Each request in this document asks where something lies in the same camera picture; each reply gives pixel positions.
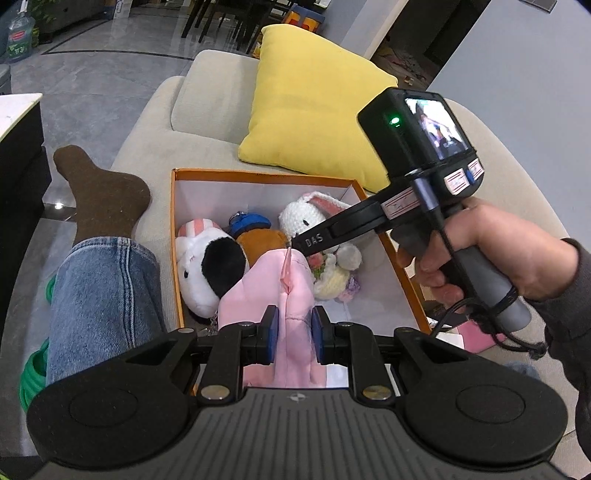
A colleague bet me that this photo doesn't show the green ribbed tube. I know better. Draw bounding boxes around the green ribbed tube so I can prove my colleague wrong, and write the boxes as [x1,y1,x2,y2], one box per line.
[18,272,58,411]

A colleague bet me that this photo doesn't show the yellow and red toy box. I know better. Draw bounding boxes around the yellow and red toy box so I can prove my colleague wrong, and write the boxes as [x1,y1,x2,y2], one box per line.
[281,9,324,35]

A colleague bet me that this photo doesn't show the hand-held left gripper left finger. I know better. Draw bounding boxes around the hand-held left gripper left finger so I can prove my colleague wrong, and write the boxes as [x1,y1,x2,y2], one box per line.
[121,305,280,407]

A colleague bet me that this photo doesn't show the beige sofa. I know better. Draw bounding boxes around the beige sofa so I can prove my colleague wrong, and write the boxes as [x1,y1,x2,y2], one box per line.
[0,48,583,416]

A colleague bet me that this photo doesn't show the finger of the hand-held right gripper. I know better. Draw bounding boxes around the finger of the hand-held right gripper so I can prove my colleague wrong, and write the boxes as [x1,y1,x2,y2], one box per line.
[291,194,386,259]

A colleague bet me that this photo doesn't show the dark dining chairs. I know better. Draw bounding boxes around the dark dining chairs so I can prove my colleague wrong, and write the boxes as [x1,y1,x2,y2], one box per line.
[182,0,287,51]

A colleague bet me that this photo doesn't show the person's right forearm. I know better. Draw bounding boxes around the person's right forearm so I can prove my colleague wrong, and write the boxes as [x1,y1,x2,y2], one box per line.
[531,237,591,476]

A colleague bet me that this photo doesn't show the orange cardboard box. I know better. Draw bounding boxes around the orange cardboard box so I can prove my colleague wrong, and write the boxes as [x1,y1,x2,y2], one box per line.
[170,168,432,398]

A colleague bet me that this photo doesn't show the white crochet bunny doll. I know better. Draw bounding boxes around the white crochet bunny doll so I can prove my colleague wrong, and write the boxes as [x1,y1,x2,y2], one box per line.
[278,191,365,303]

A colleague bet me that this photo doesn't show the person's leg in blue jeans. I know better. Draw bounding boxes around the person's leg in blue jeans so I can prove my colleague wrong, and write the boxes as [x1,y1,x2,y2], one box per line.
[46,235,167,386]

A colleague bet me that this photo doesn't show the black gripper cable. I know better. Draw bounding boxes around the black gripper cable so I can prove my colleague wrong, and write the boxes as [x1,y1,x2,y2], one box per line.
[413,171,548,361]

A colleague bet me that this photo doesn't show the white and black plush toy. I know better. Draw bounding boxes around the white and black plush toy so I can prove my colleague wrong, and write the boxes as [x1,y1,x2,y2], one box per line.
[175,219,251,319]

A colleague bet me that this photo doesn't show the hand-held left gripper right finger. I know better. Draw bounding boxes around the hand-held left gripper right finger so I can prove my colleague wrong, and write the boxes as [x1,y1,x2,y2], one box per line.
[310,305,467,407]

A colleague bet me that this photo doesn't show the large water bottle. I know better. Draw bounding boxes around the large water bottle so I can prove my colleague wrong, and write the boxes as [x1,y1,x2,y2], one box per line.
[2,4,38,63]

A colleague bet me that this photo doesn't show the white card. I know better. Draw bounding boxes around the white card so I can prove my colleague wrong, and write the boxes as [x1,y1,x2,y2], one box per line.
[434,330,467,352]

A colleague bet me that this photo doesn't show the dark cabinet white top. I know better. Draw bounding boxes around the dark cabinet white top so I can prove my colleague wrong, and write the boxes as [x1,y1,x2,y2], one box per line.
[0,92,51,324]

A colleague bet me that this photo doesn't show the person's right hand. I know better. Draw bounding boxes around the person's right hand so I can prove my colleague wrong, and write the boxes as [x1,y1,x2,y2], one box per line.
[397,196,580,305]

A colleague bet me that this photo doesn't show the brown plush toy blue hat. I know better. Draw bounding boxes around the brown plush toy blue hat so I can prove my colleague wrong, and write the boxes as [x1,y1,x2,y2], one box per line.
[228,211,289,273]

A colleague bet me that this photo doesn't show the brown sock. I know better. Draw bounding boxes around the brown sock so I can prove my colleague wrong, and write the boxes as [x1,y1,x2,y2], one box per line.
[53,144,152,241]

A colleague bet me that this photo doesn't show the pink plush pouch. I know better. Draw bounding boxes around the pink plush pouch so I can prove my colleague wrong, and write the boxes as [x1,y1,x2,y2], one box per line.
[217,247,328,388]

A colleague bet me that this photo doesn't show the yellow pillow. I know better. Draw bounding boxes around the yellow pillow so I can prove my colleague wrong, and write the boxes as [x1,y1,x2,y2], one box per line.
[238,24,399,193]

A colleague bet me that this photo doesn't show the pink packet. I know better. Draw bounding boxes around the pink packet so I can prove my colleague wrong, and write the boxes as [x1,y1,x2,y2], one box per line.
[457,320,506,354]

